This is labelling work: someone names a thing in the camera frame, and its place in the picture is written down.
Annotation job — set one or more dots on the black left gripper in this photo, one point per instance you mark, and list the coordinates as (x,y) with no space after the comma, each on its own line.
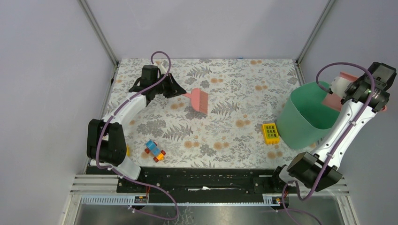
(174,89)

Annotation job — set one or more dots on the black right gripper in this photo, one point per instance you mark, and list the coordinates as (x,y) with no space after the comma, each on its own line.
(344,99)

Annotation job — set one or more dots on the pink hand brush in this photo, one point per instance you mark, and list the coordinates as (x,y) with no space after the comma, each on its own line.
(199,100)

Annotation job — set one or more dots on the pink plastic dustpan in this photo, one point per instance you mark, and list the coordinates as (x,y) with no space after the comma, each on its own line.
(334,101)

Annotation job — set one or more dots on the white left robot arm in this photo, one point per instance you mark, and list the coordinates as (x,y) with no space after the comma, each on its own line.
(106,140)

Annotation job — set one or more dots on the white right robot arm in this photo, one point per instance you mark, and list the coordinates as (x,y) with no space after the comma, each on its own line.
(318,169)

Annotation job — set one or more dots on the toy car with yellow block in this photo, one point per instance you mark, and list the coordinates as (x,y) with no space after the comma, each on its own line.
(152,147)

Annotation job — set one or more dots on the green waste bin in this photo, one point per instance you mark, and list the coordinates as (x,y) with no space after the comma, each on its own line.
(304,118)

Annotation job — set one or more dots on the yellow toy brick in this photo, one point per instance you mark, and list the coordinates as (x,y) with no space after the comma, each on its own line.
(127,151)

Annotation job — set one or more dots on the floral tablecloth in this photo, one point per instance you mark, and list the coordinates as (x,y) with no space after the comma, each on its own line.
(243,94)

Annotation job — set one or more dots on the yellow grid toy block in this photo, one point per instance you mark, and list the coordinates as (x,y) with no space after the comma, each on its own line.
(270,133)

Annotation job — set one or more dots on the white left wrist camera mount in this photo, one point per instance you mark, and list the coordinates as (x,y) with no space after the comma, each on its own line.
(161,67)

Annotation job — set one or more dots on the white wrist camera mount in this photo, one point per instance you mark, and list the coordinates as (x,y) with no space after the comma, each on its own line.
(161,67)
(340,85)

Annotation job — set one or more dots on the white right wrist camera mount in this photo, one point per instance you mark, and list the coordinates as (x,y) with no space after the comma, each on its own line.
(340,85)

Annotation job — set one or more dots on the black table edge rail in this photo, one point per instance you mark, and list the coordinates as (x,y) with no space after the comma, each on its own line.
(204,185)

